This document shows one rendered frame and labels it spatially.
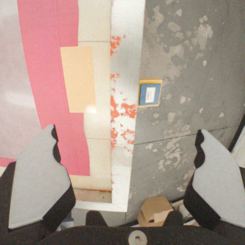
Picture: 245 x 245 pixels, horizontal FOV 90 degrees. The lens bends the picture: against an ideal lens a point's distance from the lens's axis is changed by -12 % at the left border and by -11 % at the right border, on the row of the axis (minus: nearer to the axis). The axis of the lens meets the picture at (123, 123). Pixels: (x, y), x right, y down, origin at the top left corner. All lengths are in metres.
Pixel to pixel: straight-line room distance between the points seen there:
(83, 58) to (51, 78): 0.06
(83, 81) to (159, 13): 1.59
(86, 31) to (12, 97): 0.18
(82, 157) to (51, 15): 0.25
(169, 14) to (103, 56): 1.65
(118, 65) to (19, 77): 0.17
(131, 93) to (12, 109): 0.23
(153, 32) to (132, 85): 1.54
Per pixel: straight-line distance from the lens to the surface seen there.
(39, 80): 0.26
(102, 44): 0.22
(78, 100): 0.24
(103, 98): 0.23
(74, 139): 0.28
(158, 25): 1.75
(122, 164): 0.26
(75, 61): 0.23
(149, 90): 0.63
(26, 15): 0.27
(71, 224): 0.72
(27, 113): 0.30
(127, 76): 0.18
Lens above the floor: 1.51
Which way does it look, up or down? 56 degrees down
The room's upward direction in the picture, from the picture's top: 148 degrees clockwise
